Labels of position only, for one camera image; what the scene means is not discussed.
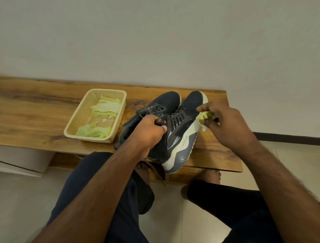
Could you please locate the person's right hand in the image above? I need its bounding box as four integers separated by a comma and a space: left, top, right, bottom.
196, 101, 260, 157

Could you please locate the grey shoelace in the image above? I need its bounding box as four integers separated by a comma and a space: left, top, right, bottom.
122, 99, 167, 127
144, 105, 187, 187

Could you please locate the cream plastic mesh basket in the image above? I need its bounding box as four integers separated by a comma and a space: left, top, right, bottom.
64, 88, 127, 144

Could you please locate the dark sneaker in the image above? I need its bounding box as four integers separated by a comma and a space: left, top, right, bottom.
147, 90, 209, 175
114, 91, 182, 151

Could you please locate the person's left forearm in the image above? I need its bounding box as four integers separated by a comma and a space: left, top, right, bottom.
32, 146, 150, 243

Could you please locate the dark baseboard strip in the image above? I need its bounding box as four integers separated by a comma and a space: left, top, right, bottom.
253, 132, 320, 146

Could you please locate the person's left leg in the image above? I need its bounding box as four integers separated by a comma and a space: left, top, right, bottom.
135, 161, 150, 186

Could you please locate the person's left hand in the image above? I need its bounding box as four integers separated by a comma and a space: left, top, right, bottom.
127, 114, 168, 161

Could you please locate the person's right forearm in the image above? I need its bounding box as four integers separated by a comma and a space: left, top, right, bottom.
242, 143, 320, 243

